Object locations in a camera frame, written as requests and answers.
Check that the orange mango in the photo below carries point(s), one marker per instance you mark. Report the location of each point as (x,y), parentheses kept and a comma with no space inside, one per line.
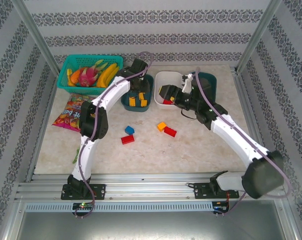
(75,76)

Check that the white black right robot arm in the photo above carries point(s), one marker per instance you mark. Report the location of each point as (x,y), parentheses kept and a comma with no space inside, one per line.
(235,137)

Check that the small yellow fruit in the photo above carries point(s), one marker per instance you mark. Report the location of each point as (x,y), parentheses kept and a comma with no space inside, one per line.
(69,72)

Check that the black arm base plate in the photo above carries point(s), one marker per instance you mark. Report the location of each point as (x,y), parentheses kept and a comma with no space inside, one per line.
(98,191)
(199,191)

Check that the pink dragon fruit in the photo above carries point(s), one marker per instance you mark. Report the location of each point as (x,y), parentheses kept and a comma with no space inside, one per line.
(87,78)

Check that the dark green plastic bin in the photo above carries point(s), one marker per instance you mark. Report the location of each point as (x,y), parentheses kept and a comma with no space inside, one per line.
(213,86)
(134,108)

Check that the colourful candy bag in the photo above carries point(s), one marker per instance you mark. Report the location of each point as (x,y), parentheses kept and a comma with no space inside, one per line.
(68,115)

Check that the small circuit board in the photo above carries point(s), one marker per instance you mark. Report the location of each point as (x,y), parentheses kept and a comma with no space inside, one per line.
(83,205)
(220,207)

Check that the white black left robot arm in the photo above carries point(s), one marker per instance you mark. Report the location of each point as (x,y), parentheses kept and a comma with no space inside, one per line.
(86,155)

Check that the yellow banana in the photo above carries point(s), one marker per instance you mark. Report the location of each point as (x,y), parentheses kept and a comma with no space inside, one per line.
(113,75)
(108,72)

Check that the blue lego brick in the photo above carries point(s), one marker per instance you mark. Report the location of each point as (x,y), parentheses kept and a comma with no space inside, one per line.
(129,129)

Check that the aluminium frame post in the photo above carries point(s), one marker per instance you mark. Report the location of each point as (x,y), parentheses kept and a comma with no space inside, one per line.
(33,30)
(260,32)

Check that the aluminium front rail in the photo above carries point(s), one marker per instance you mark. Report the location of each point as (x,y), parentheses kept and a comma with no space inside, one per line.
(145,187)

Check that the white plastic bin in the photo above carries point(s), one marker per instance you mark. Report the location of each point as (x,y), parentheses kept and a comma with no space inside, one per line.
(169,78)

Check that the square red lego brick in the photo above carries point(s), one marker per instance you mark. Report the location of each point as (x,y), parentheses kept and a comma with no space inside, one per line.
(167,102)

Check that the aluminium side rail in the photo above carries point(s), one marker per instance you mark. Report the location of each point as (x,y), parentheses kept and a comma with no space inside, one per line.
(243,100)

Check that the teal plastic mesh basket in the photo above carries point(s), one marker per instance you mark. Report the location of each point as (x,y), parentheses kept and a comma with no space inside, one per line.
(86,91)

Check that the long red lego brick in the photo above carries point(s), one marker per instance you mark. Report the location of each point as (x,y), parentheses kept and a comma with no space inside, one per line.
(127,139)
(170,131)

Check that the small green toy vegetable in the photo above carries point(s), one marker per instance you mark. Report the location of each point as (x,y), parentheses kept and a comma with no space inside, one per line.
(76,157)

